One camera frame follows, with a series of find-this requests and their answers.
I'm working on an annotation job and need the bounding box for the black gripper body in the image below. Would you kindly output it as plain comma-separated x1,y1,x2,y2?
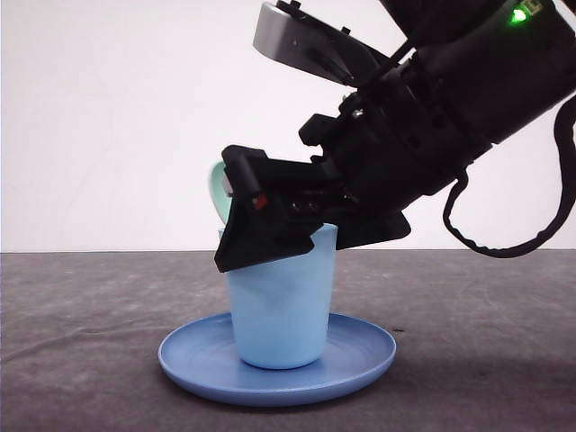
223,53,490,221

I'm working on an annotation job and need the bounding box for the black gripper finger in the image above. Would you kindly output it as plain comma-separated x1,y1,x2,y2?
320,208,410,250
214,191,323,273

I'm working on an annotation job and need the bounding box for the mint green plastic spoon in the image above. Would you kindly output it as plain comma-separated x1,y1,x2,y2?
208,160,233,225

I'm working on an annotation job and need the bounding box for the light blue plastic cup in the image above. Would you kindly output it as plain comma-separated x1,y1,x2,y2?
225,224,338,370

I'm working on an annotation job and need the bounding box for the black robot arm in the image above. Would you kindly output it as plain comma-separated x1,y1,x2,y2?
215,1,575,272

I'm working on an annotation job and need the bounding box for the blue plastic plate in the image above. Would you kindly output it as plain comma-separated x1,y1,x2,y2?
157,312,397,408

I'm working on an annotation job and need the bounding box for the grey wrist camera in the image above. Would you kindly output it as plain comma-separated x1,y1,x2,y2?
253,1,388,87

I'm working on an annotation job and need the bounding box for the black braided cable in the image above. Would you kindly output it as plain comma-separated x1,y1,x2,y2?
441,96,576,259

